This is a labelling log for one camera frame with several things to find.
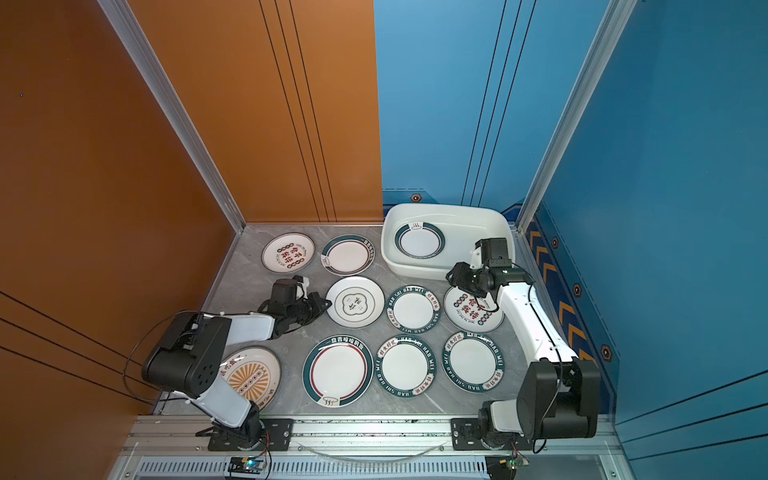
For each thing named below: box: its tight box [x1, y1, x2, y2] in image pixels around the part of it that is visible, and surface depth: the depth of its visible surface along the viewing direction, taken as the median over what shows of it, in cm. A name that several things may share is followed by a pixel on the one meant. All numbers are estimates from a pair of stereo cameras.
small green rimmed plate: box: [320, 234, 376, 277], surface depth 112 cm
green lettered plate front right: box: [442, 331, 505, 393], surface depth 87 cm
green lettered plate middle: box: [386, 284, 441, 334], surface depth 98 cm
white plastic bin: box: [381, 203, 516, 280], surface depth 118 cm
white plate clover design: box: [326, 275, 386, 329], surface depth 98 cm
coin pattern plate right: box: [443, 286, 505, 333], surface depth 96 cm
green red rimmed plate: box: [394, 221, 446, 260], surface depth 116 cm
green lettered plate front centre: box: [374, 334, 438, 398], surface depth 86 cm
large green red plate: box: [302, 334, 374, 408], surface depth 85 cm
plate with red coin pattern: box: [261, 232, 316, 274], surface depth 113 cm
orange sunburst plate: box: [219, 345, 281, 409], surface depth 84 cm
